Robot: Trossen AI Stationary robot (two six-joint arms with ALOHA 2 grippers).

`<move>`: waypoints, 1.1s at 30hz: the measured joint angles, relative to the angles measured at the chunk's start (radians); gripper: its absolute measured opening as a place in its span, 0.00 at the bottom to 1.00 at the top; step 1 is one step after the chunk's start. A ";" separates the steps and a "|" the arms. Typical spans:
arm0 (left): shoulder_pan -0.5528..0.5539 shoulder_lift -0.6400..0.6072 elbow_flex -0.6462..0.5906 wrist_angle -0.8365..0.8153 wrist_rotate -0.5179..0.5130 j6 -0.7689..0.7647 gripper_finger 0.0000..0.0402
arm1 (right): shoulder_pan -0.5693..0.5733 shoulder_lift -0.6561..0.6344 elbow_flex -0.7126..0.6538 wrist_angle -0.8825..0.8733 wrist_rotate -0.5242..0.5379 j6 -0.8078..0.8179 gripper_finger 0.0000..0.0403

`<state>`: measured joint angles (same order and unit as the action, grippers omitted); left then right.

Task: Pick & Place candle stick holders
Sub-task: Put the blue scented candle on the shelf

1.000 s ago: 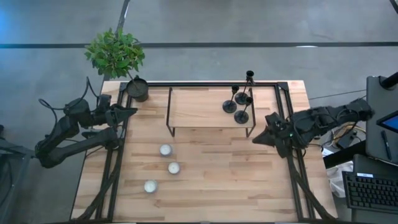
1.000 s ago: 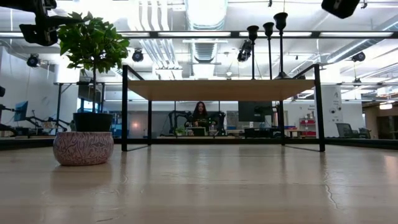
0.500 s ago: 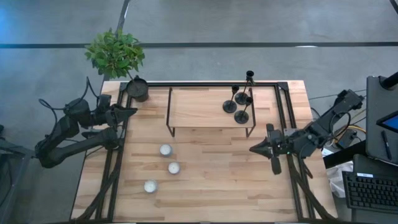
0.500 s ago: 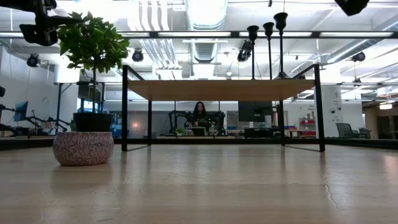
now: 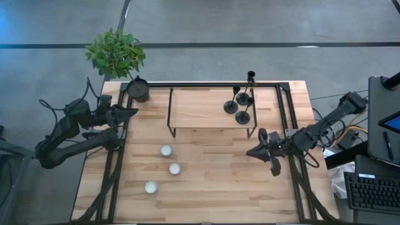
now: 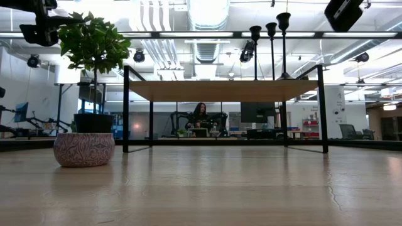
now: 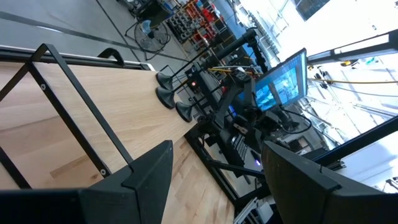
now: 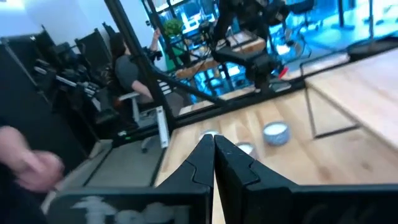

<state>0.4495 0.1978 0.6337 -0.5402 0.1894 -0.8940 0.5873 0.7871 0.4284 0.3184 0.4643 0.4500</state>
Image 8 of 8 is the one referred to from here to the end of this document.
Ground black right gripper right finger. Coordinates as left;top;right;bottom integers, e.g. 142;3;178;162
214;134;398;224

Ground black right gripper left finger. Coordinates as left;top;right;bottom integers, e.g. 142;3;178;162
46;134;216;224

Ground white office chair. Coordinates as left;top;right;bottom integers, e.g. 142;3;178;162
118;90;170;153

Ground person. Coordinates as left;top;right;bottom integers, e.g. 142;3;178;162
108;27;162;105

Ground person's hand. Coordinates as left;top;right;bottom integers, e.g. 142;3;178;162
0;126;65;193

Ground wooden riser shelf black legs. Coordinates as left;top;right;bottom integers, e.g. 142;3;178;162
300;46;398;153

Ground green background plant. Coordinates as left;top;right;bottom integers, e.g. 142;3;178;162
163;18;185;38

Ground black partition panel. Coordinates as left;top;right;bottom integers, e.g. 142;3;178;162
0;24;103;175

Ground black metal rig frame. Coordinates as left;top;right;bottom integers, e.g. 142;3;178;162
104;0;352;149

